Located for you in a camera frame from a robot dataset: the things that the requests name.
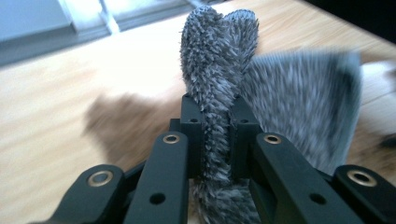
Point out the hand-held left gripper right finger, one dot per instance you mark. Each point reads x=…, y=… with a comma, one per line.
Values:
x=243, y=133

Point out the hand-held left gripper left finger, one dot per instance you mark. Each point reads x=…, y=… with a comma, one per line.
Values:
x=194, y=137

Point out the grey fluffy cloth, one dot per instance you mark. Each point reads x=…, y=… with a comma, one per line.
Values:
x=214, y=62

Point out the brown teddy bear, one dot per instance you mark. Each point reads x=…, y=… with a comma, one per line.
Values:
x=124, y=124

